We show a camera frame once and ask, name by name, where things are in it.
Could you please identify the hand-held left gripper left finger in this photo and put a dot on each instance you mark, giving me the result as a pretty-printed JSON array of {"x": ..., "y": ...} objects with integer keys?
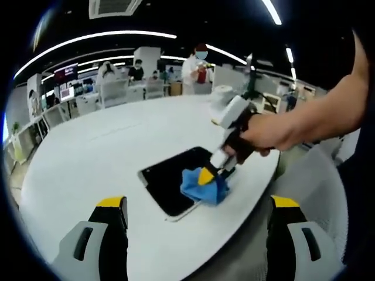
[{"x": 88, "y": 251}]

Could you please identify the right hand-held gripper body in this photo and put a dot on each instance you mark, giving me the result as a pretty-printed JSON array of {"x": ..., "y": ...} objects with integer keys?
[{"x": 237, "y": 109}]

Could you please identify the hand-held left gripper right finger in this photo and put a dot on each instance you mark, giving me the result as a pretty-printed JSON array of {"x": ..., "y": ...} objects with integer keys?
[{"x": 293, "y": 248}]

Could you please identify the blue cleaning cloth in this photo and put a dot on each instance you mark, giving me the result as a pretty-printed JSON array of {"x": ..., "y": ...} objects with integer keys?
[{"x": 205, "y": 194}]

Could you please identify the black tablet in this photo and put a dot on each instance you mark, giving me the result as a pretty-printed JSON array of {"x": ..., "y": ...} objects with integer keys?
[{"x": 170, "y": 181}]

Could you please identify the person's right hand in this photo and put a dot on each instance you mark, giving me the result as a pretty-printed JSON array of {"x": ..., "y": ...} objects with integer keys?
[{"x": 269, "y": 133}]

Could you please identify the white partition panel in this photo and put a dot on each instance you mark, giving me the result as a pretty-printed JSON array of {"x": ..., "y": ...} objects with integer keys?
[{"x": 227, "y": 77}]

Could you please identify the white framed cabinet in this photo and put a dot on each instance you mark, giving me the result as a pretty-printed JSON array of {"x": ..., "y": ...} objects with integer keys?
[{"x": 272, "y": 103}]

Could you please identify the grey green machine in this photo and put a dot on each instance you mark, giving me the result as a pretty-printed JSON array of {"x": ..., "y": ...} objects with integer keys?
[{"x": 251, "y": 76}]

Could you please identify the white mesh chair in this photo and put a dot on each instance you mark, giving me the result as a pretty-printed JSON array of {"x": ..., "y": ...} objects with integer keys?
[{"x": 316, "y": 190}]

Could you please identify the brown cardboard box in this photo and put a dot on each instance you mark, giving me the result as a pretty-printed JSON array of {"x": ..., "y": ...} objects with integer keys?
[{"x": 175, "y": 89}]

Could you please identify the short ceiling light strip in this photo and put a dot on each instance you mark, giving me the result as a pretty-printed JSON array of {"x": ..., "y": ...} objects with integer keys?
[{"x": 289, "y": 55}]

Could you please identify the white background office chair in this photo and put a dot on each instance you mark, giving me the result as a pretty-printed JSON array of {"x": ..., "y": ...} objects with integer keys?
[
  {"x": 113, "y": 93},
  {"x": 154, "y": 89}
]

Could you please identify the person's dark clothing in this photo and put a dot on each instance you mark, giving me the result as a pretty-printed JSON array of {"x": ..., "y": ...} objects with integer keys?
[{"x": 360, "y": 190}]

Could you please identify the yellow green bag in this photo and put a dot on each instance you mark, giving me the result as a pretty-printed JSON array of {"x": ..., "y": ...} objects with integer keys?
[{"x": 19, "y": 150}]

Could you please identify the white low shelf unit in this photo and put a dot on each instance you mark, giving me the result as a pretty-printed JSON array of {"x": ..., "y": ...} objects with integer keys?
[{"x": 26, "y": 137}]

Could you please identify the potted green plant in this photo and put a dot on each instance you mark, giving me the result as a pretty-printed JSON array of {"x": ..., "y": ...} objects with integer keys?
[{"x": 16, "y": 126}]

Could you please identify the long curved ceiling light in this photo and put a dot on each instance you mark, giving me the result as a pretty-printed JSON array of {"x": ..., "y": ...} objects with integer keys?
[{"x": 102, "y": 35}]

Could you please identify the small computer monitor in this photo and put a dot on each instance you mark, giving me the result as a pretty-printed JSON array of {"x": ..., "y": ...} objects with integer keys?
[{"x": 66, "y": 93}]

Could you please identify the ceiling air conditioner vent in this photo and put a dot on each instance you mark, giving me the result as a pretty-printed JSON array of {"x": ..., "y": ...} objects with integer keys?
[{"x": 112, "y": 8}]

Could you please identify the red display screen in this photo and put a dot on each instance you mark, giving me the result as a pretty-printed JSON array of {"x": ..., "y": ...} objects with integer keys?
[{"x": 66, "y": 71}]

